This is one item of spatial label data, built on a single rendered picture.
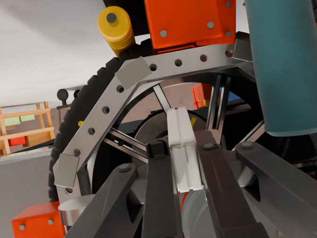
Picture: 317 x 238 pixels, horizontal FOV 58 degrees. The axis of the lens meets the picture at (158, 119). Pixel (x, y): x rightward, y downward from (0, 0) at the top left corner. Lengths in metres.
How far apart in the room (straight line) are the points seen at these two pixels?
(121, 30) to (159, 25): 0.07
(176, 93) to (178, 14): 10.10
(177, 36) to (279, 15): 0.17
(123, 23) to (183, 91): 10.12
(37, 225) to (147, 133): 0.57
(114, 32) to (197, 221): 0.33
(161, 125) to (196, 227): 0.68
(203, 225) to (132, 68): 0.27
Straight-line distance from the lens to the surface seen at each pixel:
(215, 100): 0.61
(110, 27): 0.53
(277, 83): 0.41
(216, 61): 0.51
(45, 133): 7.91
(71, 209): 0.29
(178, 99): 10.59
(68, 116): 0.60
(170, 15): 0.51
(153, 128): 1.03
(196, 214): 0.38
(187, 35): 0.50
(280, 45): 0.41
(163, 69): 0.50
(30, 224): 0.57
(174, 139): 0.16
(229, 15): 0.54
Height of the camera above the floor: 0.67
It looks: 2 degrees up
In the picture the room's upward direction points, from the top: 169 degrees clockwise
